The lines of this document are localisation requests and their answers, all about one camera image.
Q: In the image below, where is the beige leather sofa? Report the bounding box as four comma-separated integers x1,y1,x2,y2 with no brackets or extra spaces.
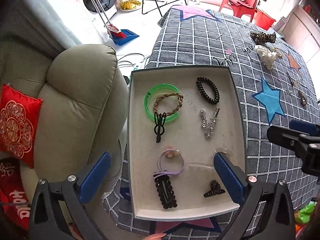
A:
1,40,128,199

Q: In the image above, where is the braided brown rope bracelet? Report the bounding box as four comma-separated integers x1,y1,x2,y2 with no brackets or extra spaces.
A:
152,92,185,117

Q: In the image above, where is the brown braided drop clip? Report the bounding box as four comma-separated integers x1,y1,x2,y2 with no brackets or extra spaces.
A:
298,90,308,107

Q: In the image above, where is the red broom with dustpan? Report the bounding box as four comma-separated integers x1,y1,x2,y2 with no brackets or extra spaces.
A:
80,0,139,46

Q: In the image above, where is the red printed fabric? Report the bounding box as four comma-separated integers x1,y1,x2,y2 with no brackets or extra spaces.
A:
1,157,31,231

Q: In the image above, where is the black spiral hair tie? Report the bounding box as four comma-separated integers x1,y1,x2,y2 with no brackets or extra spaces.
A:
196,76,221,106

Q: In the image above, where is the silver star hair clip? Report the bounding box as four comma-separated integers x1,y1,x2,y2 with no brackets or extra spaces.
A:
204,107,220,139

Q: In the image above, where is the black bow hair clip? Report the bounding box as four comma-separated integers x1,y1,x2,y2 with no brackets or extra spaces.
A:
153,112,167,143

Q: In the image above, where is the red plastic bucket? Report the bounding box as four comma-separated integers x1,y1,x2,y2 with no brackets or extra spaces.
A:
253,9,276,30

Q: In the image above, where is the leopard print scrunchie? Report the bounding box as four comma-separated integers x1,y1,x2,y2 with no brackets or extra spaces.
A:
250,31,277,44

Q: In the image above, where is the red plastic chair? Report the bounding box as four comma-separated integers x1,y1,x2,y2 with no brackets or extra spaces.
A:
219,0,258,22

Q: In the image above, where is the small dark claw clip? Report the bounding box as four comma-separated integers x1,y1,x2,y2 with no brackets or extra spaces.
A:
203,180,225,198

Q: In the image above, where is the silver rhinestone earring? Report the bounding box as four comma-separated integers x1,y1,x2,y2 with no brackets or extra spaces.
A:
200,109,208,128

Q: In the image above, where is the grey checked bed cover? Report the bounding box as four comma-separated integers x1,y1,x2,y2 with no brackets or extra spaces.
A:
103,6,319,239

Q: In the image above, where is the shallow white tray box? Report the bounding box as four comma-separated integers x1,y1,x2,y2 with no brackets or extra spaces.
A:
127,65,246,221

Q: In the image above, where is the white dotted scrunchie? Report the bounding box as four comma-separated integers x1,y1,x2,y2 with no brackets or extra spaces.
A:
254,45,283,70

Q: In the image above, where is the purple hair tie with charm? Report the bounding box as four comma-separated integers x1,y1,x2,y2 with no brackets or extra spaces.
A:
152,145,185,179

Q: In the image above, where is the red embroidered cushion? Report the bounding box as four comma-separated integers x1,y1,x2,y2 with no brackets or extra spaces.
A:
1,84,43,168

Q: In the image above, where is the green plastic bangle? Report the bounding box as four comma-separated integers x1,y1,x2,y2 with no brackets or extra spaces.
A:
144,83,183,122

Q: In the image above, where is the black beaded snap clip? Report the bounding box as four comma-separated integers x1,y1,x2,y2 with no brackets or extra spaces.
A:
153,174,177,210

